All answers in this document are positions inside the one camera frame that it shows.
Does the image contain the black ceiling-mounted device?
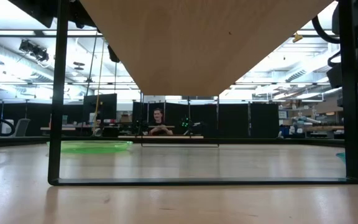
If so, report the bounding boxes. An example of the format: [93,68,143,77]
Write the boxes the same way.
[19,39,50,68]

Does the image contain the green translucent plastic plate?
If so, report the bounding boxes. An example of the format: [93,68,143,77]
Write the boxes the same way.
[46,140,134,154]

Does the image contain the black computer monitor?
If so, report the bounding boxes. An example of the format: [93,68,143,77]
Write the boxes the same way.
[83,93,118,124]

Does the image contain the cluttered workbench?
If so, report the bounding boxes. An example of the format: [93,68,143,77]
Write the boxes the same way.
[278,105,345,140]

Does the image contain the background robot with green lights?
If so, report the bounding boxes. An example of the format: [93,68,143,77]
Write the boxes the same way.
[178,114,205,136]

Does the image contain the black partition wall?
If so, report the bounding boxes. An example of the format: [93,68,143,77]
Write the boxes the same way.
[132,101,280,139]

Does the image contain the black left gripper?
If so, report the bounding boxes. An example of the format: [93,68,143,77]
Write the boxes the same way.
[107,45,121,64]

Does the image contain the grey office chair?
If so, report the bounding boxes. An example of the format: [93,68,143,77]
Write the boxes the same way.
[12,118,32,138]

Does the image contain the black aluminium table frame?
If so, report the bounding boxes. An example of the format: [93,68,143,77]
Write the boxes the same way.
[0,136,358,149]

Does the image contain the person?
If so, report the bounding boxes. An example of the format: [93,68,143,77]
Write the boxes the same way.
[149,107,174,136]

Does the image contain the wooden shelf black metal frame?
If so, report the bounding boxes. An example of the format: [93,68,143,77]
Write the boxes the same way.
[47,0,358,186]

